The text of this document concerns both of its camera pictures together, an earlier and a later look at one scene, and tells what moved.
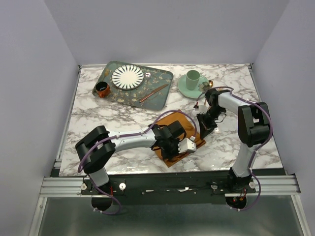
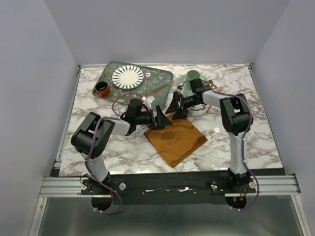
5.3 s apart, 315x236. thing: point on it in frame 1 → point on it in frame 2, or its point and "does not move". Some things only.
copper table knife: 154,91 does not move
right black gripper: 205,128 → 174,105
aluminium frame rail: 72,186 does not move
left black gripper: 166,156 → 160,119
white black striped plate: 127,76 does not move
